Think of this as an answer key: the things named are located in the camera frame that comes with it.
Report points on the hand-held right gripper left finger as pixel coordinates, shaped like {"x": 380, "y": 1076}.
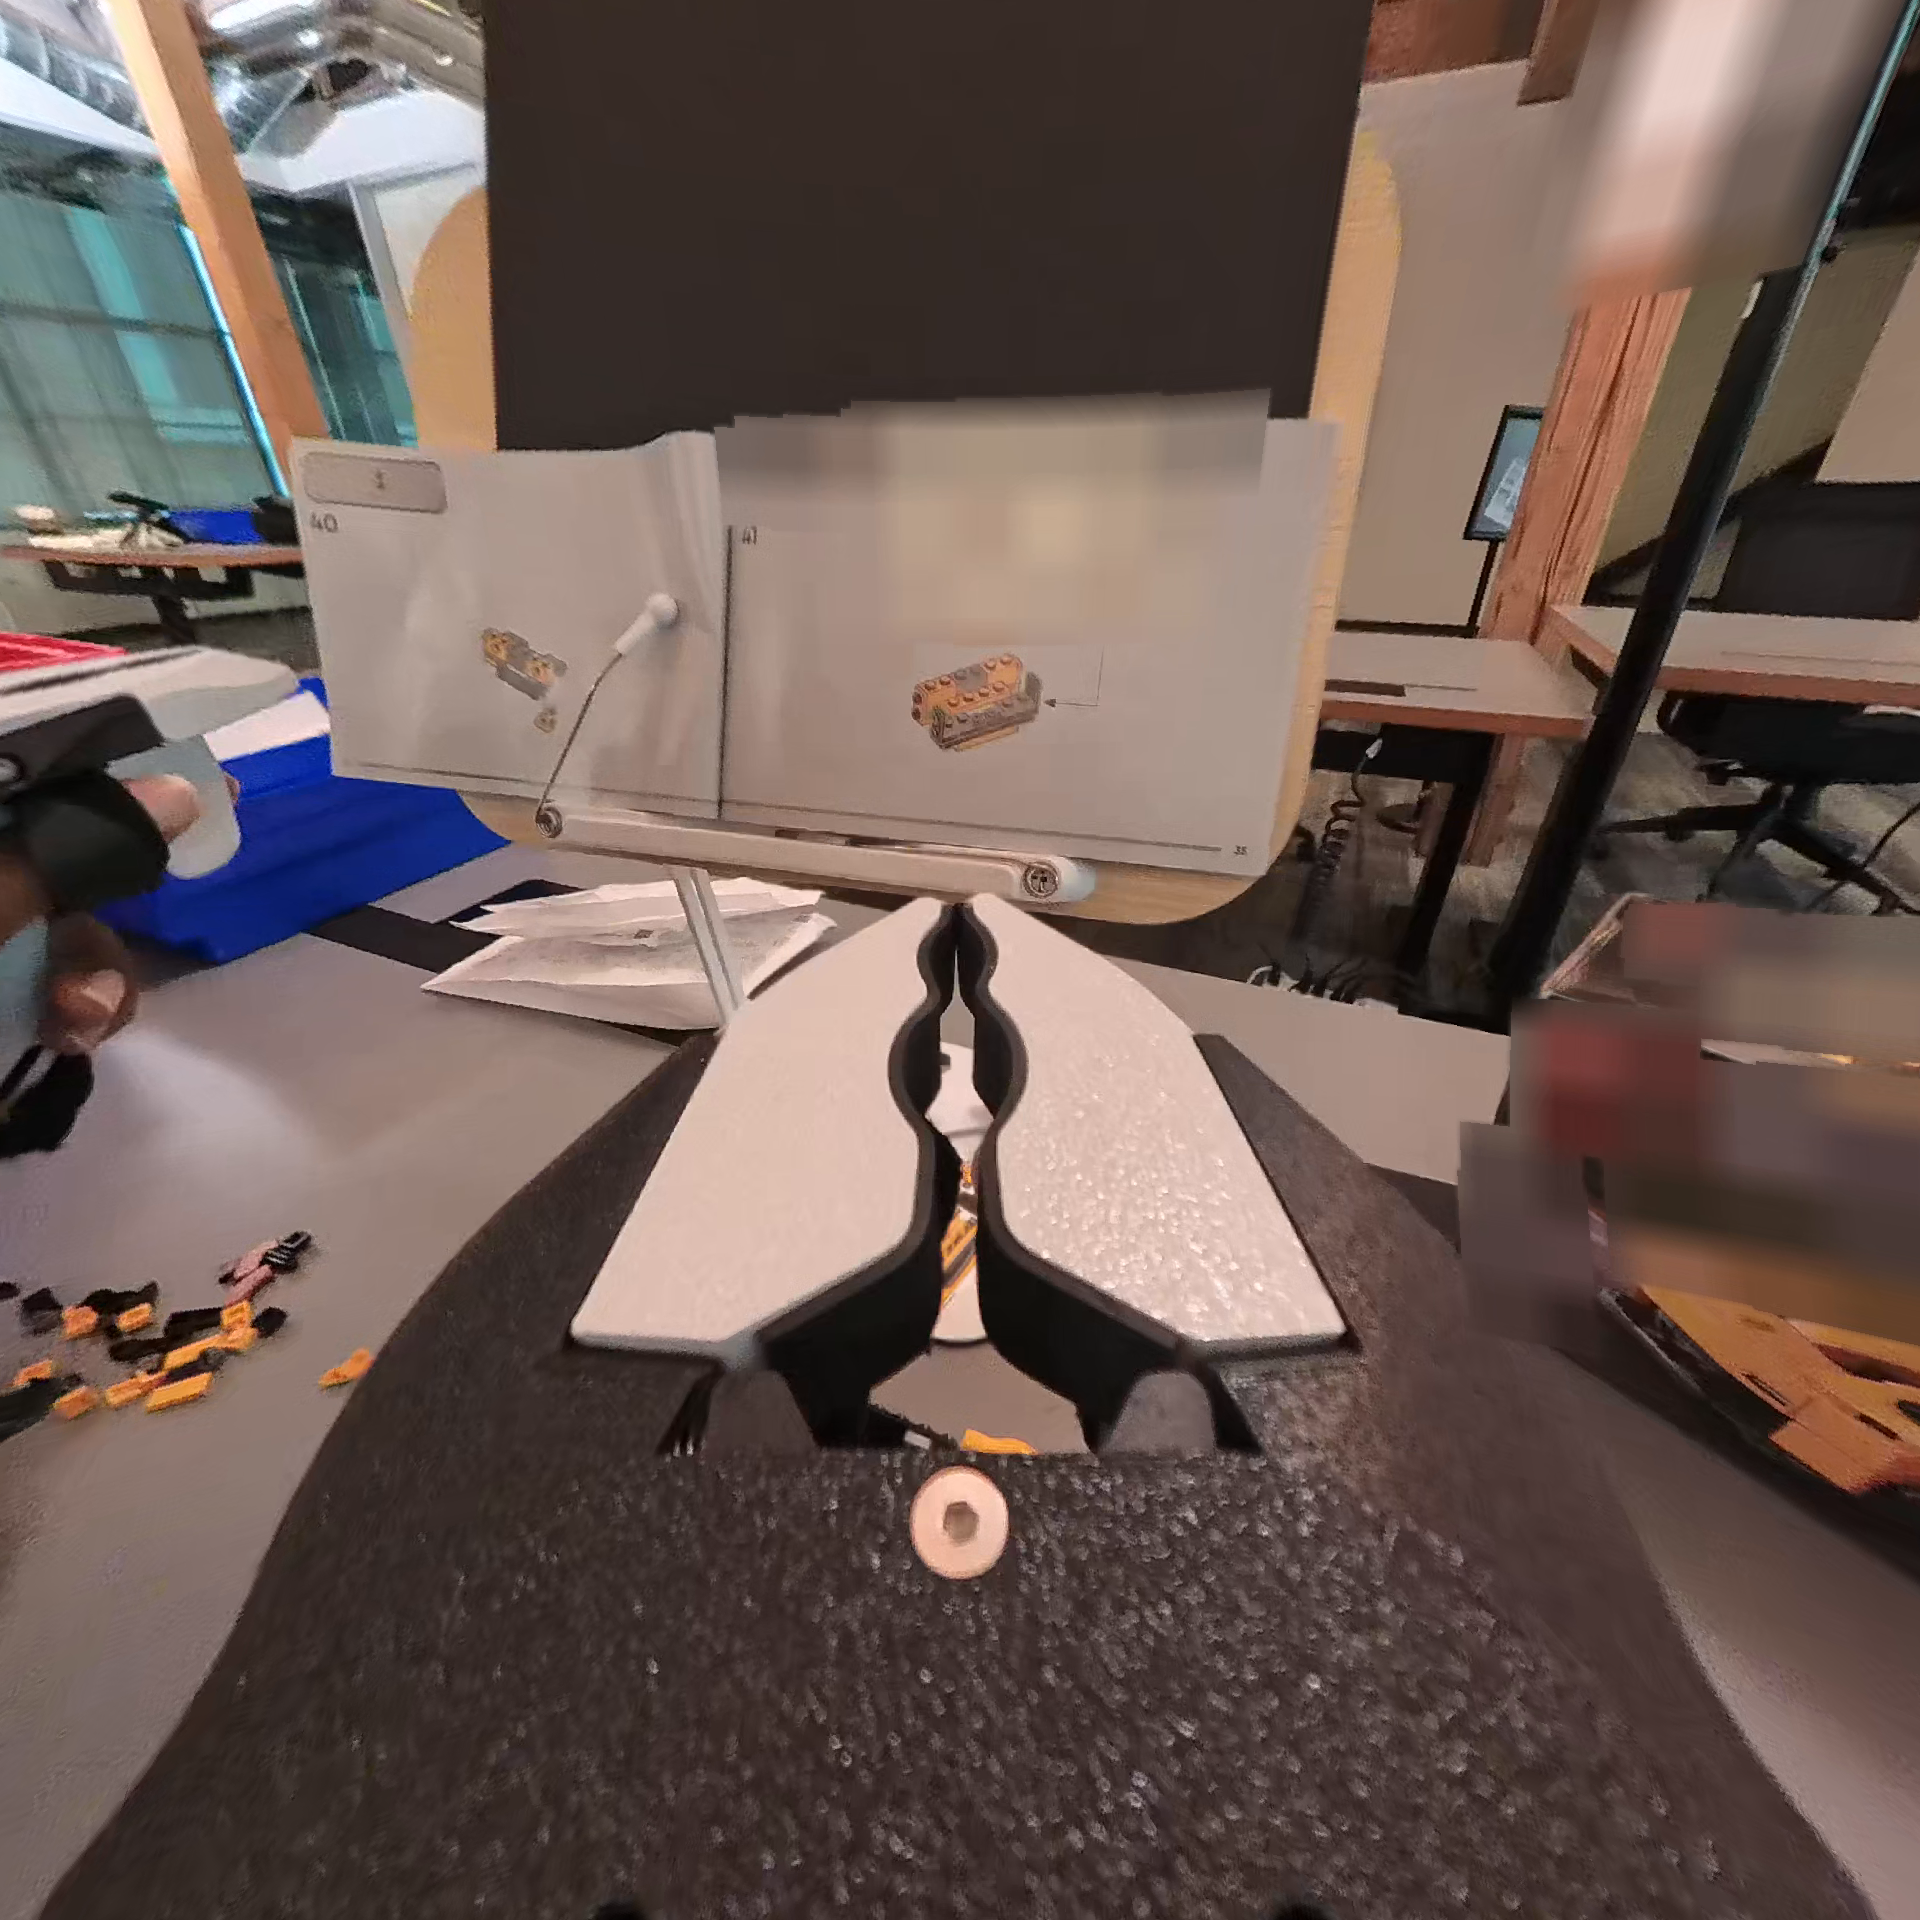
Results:
{"x": 750, "y": 1185}

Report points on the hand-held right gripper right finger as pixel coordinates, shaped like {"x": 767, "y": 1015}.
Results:
{"x": 1156, "y": 1185}

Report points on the person's left hand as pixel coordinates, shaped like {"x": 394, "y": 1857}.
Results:
{"x": 91, "y": 989}

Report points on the long wooden table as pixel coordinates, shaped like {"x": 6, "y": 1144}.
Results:
{"x": 149, "y": 559}

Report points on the small black tripod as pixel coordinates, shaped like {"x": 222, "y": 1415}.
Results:
{"x": 143, "y": 516}

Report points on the small blue bin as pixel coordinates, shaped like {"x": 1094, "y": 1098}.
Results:
{"x": 211, "y": 528}

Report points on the blue plastic bin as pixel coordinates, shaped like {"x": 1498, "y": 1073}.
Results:
{"x": 331, "y": 855}

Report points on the black bag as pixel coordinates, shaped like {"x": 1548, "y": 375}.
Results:
{"x": 274, "y": 521}

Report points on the small orange toy brick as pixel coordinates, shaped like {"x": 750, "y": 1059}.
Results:
{"x": 349, "y": 1367}

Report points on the wooden beam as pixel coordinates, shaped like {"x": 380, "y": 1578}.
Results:
{"x": 211, "y": 194}

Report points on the grey side table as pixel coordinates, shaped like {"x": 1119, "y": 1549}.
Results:
{"x": 1424, "y": 667}

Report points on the pile of small toy bricks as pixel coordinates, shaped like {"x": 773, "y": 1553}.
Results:
{"x": 149, "y": 1349}

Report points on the black toy set box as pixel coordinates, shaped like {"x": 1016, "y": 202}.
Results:
{"x": 1771, "y": 1365}

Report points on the wood-edged side table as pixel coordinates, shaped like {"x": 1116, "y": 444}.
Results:
{"x": 1725, "y": 645}

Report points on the small screen on stand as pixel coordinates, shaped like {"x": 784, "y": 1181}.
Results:
{"x": 1508, "y": 473}

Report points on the black metal pole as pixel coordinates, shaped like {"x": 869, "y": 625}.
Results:
{"x": 1710, "y": 495}

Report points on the black office chair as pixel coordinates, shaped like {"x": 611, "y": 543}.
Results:
{"x": 1829, "y": 569}

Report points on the wooden post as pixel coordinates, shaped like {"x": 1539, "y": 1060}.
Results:
{"x": 1589, "y": 451}

